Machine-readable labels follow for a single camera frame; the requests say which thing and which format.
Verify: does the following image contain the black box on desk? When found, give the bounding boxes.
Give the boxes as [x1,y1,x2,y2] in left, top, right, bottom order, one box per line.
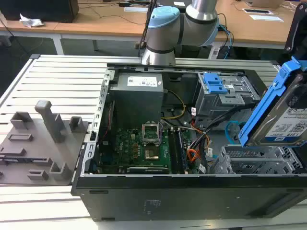
[0,0,80,23]

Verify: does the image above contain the metal socket cover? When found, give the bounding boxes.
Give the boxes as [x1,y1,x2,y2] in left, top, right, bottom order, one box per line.
[142,122,161,146]

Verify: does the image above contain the thin red wire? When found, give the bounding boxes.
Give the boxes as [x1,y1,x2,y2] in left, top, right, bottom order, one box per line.
[99,102,114,142]

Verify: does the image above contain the grey parts rack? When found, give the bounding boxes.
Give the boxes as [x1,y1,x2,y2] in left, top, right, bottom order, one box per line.
[0,100,91,186]

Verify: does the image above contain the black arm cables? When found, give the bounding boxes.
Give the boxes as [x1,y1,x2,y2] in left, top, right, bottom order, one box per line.
[135,0,158,58]

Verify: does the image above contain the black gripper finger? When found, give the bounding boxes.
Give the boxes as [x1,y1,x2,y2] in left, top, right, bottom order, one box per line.
[286,74,307,108]

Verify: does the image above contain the green motherboard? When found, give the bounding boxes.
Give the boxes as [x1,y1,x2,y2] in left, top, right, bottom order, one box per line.
[99,126,200,175]

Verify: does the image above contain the crumpled white paper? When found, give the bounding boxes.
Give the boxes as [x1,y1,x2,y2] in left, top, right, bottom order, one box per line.
[19,13,45,28]

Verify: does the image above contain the grey power supply unit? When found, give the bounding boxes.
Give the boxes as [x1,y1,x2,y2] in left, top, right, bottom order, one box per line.
[109,72,166,123]

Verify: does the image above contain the white paper sheet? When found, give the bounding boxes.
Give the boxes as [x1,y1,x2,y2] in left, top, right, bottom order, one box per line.
[249,14,284,23]
[124,6,150,12]

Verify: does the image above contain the CPU socket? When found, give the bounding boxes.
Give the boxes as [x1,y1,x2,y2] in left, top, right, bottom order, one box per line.
[142,145,161,161]

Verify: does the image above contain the grey metal drive cage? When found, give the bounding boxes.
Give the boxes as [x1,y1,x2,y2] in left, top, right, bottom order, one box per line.
[193,71,261,130]

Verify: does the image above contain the blue cable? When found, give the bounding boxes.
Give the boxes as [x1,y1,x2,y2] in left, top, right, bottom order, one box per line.
[218,23,235,59]

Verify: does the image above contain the wooden desk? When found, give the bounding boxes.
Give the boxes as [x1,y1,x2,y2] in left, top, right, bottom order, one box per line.
[0,0,307,50]

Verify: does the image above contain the yellow wire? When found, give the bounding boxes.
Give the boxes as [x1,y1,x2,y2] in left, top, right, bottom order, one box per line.
[161,90,187,120]

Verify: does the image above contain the orange red disk wire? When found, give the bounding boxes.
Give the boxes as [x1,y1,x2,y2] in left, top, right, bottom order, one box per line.
[188,147,202,166]

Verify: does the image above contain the black desk cable port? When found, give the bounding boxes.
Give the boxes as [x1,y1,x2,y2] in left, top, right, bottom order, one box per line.
[242,8,273,15]

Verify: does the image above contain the black PC case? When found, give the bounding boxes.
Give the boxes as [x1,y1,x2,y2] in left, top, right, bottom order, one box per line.
[71,62,307,222]

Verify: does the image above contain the black RAM stick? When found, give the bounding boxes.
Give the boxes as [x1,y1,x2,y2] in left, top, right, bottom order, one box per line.
[174,129,188,172]

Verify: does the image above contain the grey metal disk bay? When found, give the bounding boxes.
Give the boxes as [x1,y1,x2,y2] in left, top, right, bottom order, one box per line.
[211,144,304,175]

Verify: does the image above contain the blue disk wire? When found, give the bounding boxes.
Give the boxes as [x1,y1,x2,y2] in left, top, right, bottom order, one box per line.
[224,120,245,146]

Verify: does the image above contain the black wire bundle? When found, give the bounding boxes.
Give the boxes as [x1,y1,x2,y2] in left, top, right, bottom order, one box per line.
[188,103,255,150]

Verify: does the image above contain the hard disk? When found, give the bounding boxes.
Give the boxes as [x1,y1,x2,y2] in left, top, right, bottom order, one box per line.
[238,56,307,147]

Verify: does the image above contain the blue plastic cage latch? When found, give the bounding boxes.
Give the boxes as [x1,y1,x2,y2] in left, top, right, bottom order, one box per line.
[202,72,228,94]

